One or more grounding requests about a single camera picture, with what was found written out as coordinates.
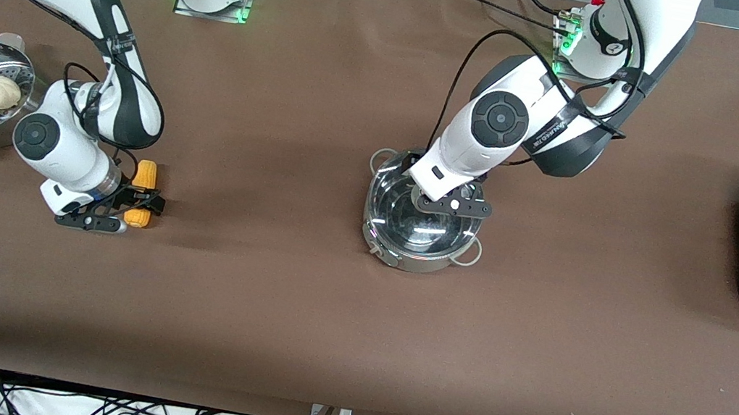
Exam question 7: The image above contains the yellow corn cob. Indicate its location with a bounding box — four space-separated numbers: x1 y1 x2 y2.
122 158 162 230

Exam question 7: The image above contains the glass pot lid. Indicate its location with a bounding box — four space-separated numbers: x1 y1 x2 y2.
361 143 492 264

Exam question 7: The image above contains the stainless steel pot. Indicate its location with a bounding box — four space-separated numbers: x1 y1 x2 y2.
354 141 497 283

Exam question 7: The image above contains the brown table cover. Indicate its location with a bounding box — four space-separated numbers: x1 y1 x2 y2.
0 0 739 415

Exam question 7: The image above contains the white steamed bun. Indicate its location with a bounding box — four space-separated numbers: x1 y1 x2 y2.
0 75 24 113

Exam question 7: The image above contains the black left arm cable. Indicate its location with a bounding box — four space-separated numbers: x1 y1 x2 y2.
403 0 658 207

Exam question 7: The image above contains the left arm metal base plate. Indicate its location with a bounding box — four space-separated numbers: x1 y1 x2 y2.
548 12 635 91

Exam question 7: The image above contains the black base cable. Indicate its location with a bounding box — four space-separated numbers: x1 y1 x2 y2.
509 0 569 19
442 0 575 39

